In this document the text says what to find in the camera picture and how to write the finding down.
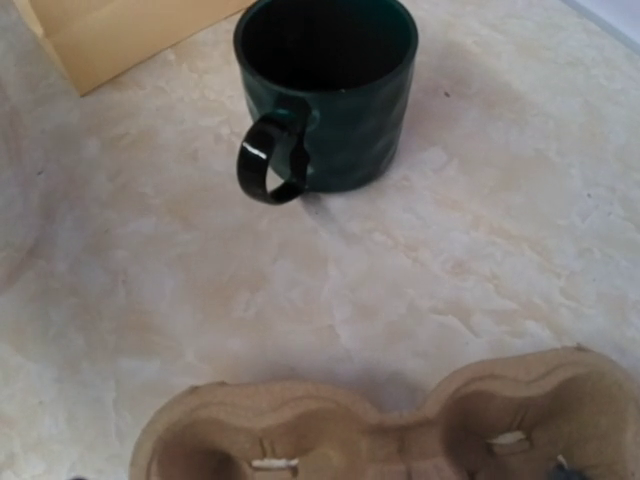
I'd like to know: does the dark green mug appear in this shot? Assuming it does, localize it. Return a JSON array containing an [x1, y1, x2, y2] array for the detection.
[[233, 1, 419, 205]]

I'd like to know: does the brown paper bag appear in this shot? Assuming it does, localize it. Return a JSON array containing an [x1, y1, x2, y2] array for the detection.
[[14, 0, 251, 96]]

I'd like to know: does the cardboard cup carrier tray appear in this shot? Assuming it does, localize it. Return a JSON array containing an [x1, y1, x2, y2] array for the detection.
[[129, 347, 639, 479]]

